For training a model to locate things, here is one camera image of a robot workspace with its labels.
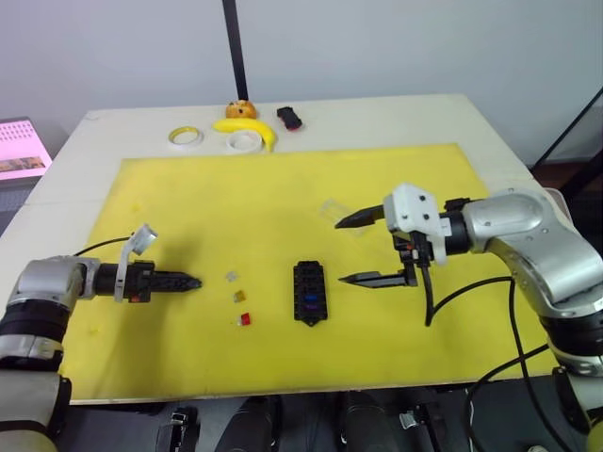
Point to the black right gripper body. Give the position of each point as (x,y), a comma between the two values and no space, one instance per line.
(407,254)

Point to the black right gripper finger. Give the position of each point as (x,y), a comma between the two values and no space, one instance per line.
(372,281)
(365,216)

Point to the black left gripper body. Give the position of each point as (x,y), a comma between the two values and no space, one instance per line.
(141,282)

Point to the small red fuse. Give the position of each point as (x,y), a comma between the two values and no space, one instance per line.
(245,318)

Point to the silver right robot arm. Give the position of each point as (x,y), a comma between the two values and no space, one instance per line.
(518,221)

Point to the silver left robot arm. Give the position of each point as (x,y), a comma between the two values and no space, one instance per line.
(42,278)

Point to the clear plastic fuse box cover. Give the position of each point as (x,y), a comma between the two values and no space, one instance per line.
(332,207)

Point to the small clear fuse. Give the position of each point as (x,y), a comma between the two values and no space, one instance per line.
(231,276)

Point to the small purple fuse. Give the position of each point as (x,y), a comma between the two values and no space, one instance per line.
(311,307)

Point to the small yellow fuse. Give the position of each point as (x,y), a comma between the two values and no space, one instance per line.
(240,296)

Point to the black fuse box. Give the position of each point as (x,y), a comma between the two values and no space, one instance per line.
(304,278)

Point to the yellow foam mat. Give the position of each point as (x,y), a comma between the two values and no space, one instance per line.
(235,212)

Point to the black and red toy car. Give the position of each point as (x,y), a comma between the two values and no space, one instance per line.
(288,118)

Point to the yellow tape roll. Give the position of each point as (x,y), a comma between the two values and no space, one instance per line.
(174,141)

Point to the dark rounded shape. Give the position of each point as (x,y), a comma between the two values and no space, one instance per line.
(365,424)
(252,428)

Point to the white tape roll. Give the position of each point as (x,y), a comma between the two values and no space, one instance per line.
(233,143)

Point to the yellow banana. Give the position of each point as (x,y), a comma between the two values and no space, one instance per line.
(235,124)

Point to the laptop with pink screen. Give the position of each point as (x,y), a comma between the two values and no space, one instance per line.
(19,146)

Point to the black vertical pole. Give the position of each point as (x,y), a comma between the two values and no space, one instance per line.
(235,47)

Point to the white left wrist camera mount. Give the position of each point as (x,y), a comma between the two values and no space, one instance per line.
(141,237)

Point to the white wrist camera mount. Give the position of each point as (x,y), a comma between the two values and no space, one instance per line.
(141,237)
(410,202)

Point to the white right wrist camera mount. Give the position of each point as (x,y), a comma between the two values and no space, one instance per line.
(410,202)

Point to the black metal frame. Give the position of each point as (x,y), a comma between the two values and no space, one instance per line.
(600,94)

